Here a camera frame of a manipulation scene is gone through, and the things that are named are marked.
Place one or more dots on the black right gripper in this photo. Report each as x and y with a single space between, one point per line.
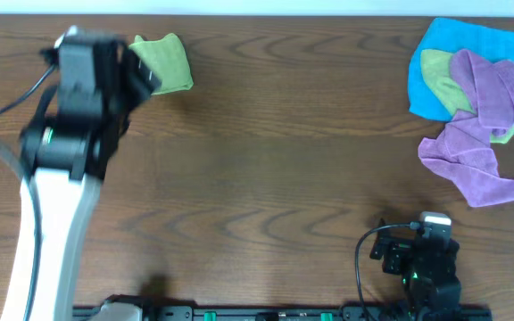
396 251

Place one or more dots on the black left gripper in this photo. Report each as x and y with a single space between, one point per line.
146 78

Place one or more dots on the light green cloth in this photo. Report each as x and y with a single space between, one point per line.
167 59

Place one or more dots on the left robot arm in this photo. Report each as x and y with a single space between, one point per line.
65 149

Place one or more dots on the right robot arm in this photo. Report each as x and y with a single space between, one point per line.
423 254

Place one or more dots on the purple cloth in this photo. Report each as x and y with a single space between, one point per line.
463 154

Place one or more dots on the olive green cloth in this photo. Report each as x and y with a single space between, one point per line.
466 81

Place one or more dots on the blue cloth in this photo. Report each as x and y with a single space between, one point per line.
451 36

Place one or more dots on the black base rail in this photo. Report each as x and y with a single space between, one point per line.
347 313

